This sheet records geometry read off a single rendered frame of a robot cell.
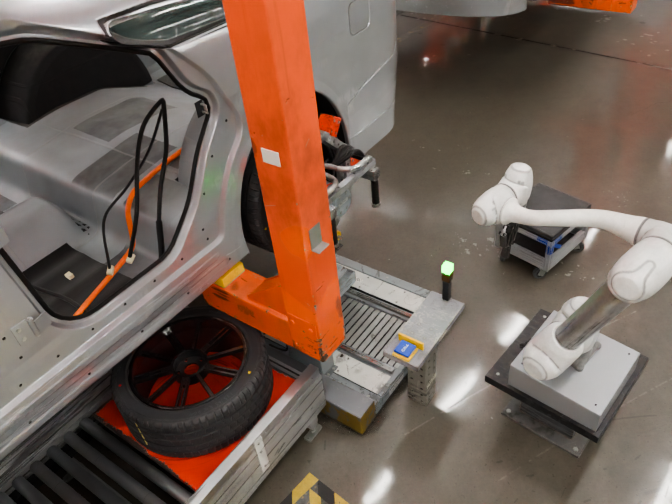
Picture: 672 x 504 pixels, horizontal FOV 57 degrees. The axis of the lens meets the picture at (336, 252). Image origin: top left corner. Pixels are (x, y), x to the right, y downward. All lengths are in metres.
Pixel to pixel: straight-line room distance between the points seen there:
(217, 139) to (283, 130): 0.63
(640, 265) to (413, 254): 2.01
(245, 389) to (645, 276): 1.50
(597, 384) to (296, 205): 1.41
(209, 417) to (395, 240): 1.87
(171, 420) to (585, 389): 1.62
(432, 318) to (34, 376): 1.59
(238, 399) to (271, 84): 1.28
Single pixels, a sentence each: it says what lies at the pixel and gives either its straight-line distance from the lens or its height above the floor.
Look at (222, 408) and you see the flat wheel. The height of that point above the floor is 0.50.
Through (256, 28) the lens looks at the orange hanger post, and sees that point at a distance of 1.76.
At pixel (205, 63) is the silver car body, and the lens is 2.32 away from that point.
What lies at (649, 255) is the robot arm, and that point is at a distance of 2.02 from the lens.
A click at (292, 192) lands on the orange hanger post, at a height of 1.36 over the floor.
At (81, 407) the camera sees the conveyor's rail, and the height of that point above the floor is 0.32.
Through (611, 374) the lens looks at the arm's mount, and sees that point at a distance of 2.73.
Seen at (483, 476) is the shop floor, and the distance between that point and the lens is 2.85.
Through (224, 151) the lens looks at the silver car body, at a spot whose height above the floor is 1.25.
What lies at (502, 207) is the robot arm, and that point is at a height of 1.15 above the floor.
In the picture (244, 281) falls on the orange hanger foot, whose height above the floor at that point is 0.68.
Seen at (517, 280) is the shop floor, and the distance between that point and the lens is 3.64.
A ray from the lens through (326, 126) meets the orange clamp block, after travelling 2.82.
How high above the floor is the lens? 2.46
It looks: 40 degrees down
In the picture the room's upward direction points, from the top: 7 degrees counter-clockwise
